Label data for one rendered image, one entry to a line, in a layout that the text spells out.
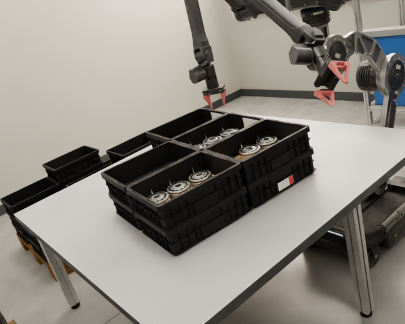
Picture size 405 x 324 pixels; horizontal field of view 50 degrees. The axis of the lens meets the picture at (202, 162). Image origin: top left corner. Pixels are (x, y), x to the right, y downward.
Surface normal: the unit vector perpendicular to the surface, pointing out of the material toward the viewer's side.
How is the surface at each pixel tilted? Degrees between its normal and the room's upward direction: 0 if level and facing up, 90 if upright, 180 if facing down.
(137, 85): 90
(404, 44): 90
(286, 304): 0
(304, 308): 0
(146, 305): 0
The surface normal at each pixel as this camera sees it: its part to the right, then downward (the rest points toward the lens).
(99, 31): 0.62, 0.15
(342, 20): -0.74, 0.43
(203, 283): -0.26, -0.89
